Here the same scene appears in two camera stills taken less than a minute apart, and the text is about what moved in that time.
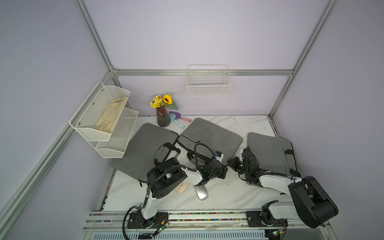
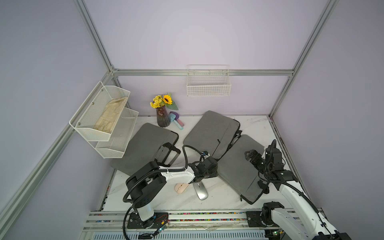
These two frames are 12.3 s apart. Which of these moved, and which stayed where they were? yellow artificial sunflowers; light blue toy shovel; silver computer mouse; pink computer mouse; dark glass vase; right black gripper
Moved: right black gripper
Stayed: dark glass vase; silver computer mouse; light blue toy shovel; pink computer mouse; yellow artificial sunflowers
